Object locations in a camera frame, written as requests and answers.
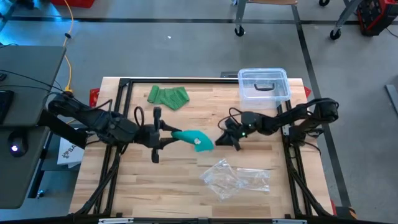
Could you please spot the teal elastic bandage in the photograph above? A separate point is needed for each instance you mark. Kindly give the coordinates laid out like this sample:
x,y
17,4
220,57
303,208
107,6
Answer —
x,y
186,137

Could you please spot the black computer mouse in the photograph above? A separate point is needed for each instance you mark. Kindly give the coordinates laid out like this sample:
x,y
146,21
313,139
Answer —
x,y
17,144

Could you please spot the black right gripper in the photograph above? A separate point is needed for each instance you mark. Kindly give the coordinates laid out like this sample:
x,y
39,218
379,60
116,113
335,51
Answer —
x,y
244,126

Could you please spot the silver metal bracket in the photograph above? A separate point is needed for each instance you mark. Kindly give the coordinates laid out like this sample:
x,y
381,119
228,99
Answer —
x,y
115,221
289,221

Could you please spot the red plastic bin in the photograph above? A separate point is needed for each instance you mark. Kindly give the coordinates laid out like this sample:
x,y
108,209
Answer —
x,y
73,3

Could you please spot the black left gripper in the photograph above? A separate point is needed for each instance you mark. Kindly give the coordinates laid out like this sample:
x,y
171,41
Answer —
x,y
149,137

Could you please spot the grey table leg with caster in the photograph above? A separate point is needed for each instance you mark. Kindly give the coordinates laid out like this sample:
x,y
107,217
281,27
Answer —
x,y
346,17
240,15

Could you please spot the black caster wheel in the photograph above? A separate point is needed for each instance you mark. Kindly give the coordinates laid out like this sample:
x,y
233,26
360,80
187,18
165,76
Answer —
x,y
324,2

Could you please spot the clear plastic storage box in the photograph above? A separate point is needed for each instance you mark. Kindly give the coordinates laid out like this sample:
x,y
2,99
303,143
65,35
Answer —
x,y
248,93

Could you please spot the red and black crate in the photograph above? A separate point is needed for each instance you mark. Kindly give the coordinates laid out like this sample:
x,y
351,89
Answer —
x,y
373,18

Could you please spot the grey metal plate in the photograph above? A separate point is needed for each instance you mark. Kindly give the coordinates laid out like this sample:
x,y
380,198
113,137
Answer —
x,y
228,74

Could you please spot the grey desk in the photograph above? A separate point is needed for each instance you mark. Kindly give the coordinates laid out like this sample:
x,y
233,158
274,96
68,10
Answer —
x,y
31,68

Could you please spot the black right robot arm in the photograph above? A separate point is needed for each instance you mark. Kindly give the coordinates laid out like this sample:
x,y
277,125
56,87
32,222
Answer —
x,y
280,123

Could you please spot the light green elastic bandage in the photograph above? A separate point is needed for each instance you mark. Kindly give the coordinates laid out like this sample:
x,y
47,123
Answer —
x,y
169,96

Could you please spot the black aluminium table frame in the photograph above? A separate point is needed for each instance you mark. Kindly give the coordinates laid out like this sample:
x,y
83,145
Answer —
x,y
186,81

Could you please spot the white printed paper sheet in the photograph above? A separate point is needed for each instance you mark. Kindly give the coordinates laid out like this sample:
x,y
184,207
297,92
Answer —
x,y
70,155

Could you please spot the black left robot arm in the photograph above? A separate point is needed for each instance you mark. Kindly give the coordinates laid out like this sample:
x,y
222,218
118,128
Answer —
x,y
109,124

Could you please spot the clear plastic bag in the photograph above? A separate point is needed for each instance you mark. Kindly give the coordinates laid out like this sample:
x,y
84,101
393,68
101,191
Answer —
x,y
227,180

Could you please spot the black keyboard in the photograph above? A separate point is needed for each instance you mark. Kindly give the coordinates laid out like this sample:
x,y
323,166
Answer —
x,y
5,105

